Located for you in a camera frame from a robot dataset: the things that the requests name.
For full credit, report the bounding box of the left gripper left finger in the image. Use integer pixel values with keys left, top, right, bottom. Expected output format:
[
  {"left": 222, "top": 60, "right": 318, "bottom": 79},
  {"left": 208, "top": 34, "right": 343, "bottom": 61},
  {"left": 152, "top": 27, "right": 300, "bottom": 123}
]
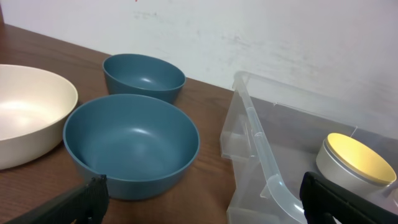
[{"left": 6, "top": 175, "right": 109, "bottom": 224}]

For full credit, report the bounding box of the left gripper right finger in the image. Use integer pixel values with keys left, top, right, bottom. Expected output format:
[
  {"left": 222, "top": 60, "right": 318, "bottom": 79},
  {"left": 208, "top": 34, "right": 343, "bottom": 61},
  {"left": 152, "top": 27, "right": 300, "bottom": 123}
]
[{"left": 300, "top": 172, "right": 397, "bottom": 224}]

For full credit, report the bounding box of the small grey bowl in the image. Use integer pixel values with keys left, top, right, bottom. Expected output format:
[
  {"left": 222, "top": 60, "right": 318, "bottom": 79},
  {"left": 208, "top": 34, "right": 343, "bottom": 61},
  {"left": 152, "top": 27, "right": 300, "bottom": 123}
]
[{"left": 316, "top": 133, "right": 397, "bottom": 190}]

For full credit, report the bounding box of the small white bowl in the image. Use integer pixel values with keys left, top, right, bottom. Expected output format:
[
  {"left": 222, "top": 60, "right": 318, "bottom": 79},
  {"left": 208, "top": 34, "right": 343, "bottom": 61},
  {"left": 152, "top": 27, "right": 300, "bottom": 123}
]
[{"left": 316, "top": 144, "right": 386, "bottom": 196}]

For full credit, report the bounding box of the small yellow bowl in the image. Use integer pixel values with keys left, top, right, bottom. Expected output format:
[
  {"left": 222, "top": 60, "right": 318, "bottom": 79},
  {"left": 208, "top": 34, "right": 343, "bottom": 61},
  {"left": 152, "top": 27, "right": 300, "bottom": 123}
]
[{"left": 326, "top": 133, "right": 397, "bottom": 185}]

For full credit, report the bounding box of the blue bowl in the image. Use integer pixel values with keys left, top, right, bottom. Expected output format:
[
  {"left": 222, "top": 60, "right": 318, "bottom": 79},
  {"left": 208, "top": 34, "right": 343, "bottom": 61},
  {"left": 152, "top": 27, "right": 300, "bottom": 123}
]
[
  {"left": 102, "top": 54, "right": 187, "bottom": 104},
  {"left": 63, "top": 94, "right": 200, "bottom": 200}
]

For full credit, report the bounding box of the large cream bowl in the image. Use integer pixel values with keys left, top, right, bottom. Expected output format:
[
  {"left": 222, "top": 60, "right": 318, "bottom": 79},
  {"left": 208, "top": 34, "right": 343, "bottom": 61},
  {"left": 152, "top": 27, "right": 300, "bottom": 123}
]
[{"left": 1, "top": 64, "right": 78, "bottom": 169}]

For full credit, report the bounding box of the clear plastic storage container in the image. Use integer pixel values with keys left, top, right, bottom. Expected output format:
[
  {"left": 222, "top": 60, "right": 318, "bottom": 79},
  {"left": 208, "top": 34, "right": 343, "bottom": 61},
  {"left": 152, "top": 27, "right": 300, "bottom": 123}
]
[{"left": 220, "top": 72, "right": 397, "bottom": 223}]

